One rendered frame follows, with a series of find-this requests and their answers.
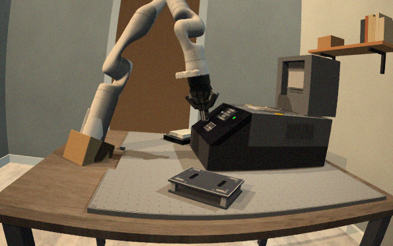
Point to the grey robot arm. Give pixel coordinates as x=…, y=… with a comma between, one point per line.
x=98, y=117

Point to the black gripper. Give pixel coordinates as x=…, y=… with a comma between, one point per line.
x=199, y=96

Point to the black thermal cycler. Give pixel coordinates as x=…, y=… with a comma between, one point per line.
x=235, y=139

